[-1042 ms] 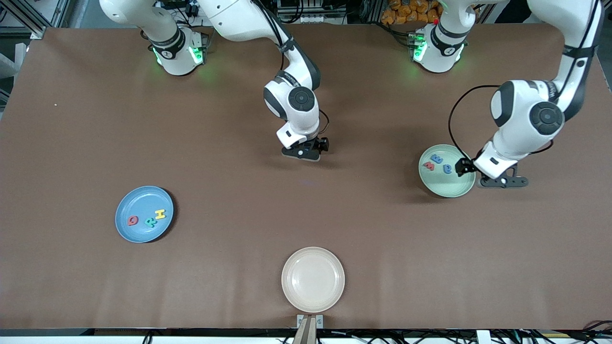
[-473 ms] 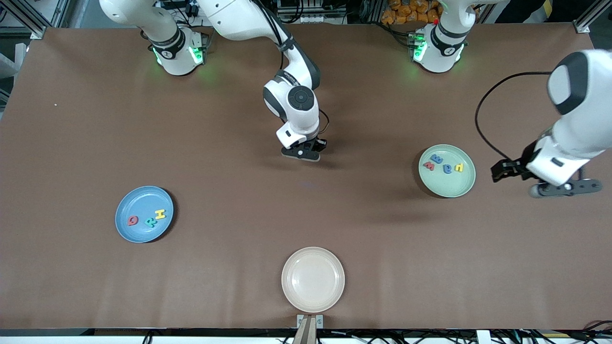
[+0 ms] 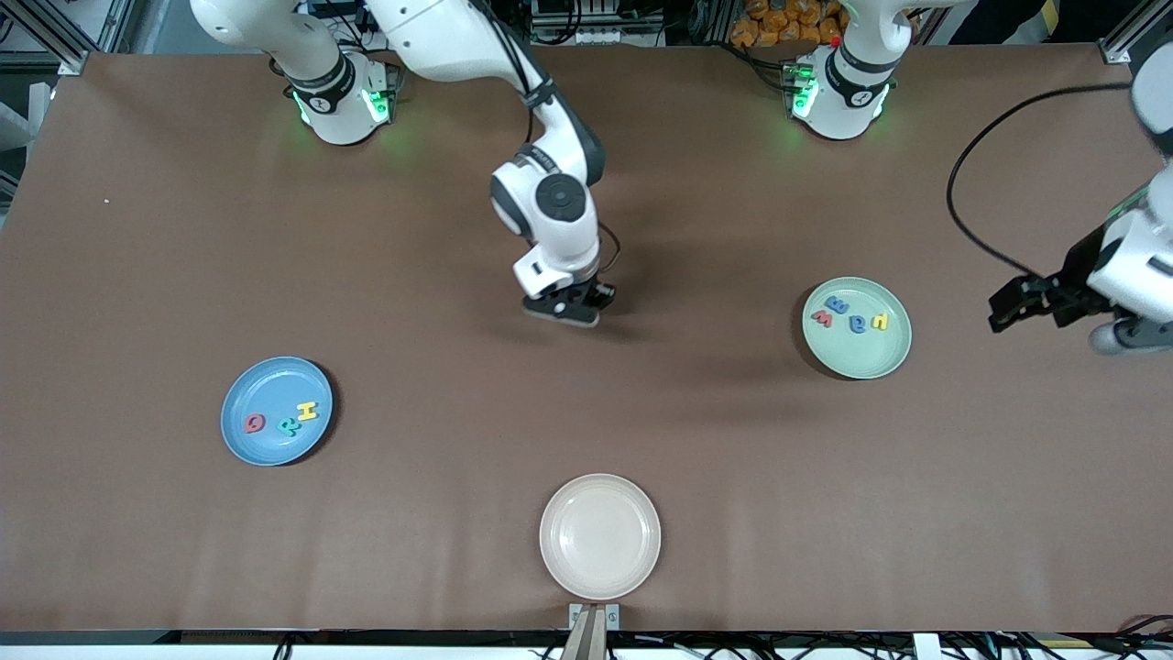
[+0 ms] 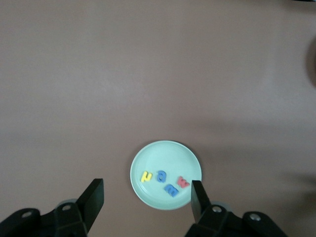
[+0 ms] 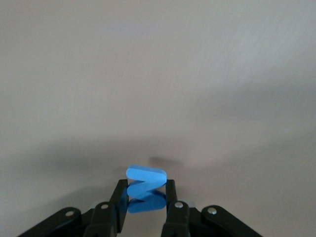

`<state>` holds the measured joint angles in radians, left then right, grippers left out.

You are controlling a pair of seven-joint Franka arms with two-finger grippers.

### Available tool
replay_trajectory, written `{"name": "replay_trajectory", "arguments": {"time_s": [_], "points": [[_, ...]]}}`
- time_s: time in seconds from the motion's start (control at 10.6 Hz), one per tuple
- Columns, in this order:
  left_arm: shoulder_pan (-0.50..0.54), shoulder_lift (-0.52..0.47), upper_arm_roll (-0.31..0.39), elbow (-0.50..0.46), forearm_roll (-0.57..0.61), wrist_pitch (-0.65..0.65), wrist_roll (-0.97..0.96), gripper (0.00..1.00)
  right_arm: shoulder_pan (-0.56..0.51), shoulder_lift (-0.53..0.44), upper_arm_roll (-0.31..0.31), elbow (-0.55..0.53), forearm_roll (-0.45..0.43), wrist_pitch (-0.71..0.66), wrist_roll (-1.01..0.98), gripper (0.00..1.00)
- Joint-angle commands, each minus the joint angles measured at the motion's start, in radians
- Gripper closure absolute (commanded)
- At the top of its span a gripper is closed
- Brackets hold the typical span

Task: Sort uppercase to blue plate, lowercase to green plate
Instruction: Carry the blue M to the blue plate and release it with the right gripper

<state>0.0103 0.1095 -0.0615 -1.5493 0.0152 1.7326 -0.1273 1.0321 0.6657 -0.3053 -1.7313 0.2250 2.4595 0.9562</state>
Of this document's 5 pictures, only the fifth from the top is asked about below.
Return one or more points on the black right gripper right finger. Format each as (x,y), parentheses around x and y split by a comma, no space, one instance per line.
(177,217)

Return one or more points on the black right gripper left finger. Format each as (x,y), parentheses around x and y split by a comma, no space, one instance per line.
(103,219)

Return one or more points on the blue foam capital M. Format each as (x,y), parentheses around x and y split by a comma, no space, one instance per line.
(143,190)

